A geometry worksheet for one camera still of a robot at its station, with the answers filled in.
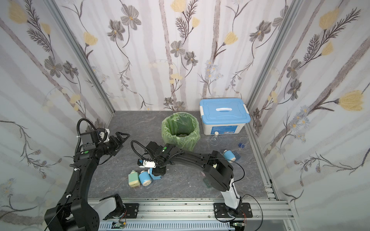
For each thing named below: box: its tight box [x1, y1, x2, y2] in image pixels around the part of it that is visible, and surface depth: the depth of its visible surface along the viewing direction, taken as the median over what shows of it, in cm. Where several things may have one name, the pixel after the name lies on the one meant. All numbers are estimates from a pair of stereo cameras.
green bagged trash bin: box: [160, 111, 201, 152], surface depth 86 cm
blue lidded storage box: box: [198, 97, 252, 135], surface depth 100 cm
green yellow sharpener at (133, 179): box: [128, 169, 141, 188], surface depth 80 cm
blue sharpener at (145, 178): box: [138, 170, 152, 187], surface depth 81 cm
